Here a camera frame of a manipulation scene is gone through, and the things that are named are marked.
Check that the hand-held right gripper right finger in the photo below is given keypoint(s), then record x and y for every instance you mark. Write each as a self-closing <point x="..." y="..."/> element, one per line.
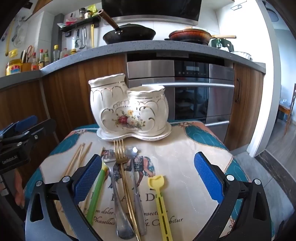
<point x="208" y="178"/>

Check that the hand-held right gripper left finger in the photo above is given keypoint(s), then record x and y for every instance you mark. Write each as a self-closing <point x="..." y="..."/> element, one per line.
<point x="87" y="178"/>

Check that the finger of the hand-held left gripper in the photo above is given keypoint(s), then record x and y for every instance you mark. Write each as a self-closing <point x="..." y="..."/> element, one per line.
<point x="41" y="129"/>
<point x="25" y="121"/>

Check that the green and yellow plastic utensil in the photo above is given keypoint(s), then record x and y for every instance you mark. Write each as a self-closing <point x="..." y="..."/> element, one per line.
<point x="97" y="194"/>

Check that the wooden chopstick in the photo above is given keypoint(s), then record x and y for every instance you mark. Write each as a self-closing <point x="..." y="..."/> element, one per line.
<point x="85" y="154"/>
<point x="79" y="155"/>
<point x="101" y="150"/>
<point x="74" y="160"/>

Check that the gold fork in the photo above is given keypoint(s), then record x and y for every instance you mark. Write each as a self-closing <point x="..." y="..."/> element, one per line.
<point x="124" y="171"/>

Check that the silver spoon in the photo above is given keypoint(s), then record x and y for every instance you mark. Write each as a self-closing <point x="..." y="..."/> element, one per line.
<point x="136" y="197"/>

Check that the silver fork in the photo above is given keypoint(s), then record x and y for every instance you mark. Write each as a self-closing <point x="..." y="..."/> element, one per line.
<point x="123" y="222"/>

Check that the white floral ceramic utensil holder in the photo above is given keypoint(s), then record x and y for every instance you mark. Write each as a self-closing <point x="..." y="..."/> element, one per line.
<point x="129" y="109"/>

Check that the person's left hand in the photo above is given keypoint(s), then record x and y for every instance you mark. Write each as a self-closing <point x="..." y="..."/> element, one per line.
<point x="19" y="192"/>

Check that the printed teal and beige cloth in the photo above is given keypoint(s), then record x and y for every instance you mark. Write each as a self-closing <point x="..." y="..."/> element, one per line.
<point x="180" y="162"/>

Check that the yellow plastic spoon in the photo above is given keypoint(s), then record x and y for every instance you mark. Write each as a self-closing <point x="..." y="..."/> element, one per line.
<point x="159" y="199"/>

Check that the yellow utensil pot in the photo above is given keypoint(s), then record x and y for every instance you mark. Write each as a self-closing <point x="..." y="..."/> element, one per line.
<point x="26" y="66"/>

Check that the red cap sauce bottle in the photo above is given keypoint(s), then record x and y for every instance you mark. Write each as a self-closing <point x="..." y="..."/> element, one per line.
<point x="41" y="59"/>
<point x="34" y="62"/>

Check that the white ceramic holder saucer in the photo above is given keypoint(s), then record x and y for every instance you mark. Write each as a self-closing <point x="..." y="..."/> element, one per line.
<point x="138" y="138"/>

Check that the dark green sauce bottle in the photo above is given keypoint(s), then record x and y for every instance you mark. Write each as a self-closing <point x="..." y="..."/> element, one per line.
<point x="47" y="59"/>

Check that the scissors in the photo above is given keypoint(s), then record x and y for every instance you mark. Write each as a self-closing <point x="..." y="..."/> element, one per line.
<point x="29" y="52"/>

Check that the clear oil bottle yellow cap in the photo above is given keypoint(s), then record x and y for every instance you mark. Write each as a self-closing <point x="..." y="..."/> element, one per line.
<point x="56" y="54"/>

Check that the small white bottle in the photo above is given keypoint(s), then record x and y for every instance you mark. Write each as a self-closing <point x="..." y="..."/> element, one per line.
<point x="65" y="54"/>

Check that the stainless steel built-in oven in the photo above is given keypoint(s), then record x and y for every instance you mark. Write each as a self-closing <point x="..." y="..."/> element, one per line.
<point x="192" y="97"/>

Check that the yellow hanging ladle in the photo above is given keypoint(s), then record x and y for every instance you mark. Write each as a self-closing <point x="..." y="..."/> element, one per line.
<point x="9" y="39"/>

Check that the yellow lid jar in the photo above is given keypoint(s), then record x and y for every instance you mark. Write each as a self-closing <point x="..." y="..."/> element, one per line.
<point x="73" y="51"/>

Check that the narrow wooden cabinet door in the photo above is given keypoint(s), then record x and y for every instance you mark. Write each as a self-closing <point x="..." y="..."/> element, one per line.
<point x="249" y="104"/>

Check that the white hanging kitchen tool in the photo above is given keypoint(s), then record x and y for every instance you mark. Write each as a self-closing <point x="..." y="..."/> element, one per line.
<point x="18" y="34"/>

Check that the black hanging opener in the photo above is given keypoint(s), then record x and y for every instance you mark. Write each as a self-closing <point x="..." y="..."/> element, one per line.
<point x="77" y="39"/>

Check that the metal hanging tongs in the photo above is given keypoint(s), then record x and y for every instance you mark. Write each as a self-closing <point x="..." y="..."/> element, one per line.
<point x="84" y="38"/>

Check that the wooden chair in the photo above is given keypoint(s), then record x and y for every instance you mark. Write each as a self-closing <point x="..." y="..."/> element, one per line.
<point x="290" y="109"/>

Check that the pink packet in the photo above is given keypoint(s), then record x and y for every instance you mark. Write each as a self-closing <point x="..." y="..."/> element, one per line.
<point x="70" y="22"/>

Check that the dark lid spice jar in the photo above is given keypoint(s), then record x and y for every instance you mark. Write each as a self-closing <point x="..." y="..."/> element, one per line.
<point x="82" y="14"/>

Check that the small spice jar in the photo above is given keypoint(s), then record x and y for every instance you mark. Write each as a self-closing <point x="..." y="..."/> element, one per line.
<point x="87" y="15"/>

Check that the white dish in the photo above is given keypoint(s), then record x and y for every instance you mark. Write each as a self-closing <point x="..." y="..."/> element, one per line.
<point x="242" y="55"/>

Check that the grey speckled kitchen counter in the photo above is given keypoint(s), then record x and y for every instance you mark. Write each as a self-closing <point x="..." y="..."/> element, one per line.
<point x="138" y="46"/>

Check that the black frying pan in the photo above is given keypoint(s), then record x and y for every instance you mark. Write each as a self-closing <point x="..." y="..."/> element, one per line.
<point x="129" y="34"/>

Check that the green yellow packet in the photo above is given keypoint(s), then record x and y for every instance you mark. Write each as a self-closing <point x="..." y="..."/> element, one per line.
<point x="92" y="9"/>

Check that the green kettle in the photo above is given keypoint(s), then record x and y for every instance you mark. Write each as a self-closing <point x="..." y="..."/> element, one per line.
<point x="222" y="44"/>

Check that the black range hood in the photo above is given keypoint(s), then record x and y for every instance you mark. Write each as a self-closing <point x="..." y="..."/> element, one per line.
<point x="150" y="9"/>

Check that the round ceiling lamp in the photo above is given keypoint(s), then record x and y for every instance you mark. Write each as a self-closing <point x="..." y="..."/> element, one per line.
<point x="272" y="14"/>

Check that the black wall shelf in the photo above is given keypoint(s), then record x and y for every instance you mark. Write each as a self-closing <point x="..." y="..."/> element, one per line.
<point x="78" y="25"/>

